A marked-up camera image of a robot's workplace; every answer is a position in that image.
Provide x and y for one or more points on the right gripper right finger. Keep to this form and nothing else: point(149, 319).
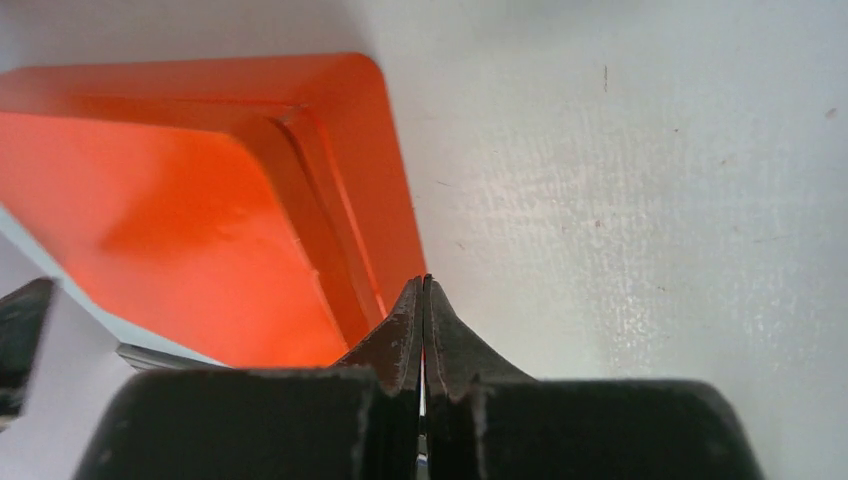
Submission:
point(487, 419)

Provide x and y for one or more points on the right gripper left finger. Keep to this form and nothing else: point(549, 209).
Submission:
point(355, 419)

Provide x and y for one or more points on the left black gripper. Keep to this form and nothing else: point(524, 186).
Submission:
point(24, 314)

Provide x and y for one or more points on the orange box lid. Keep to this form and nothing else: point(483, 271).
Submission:
point(254, 210)

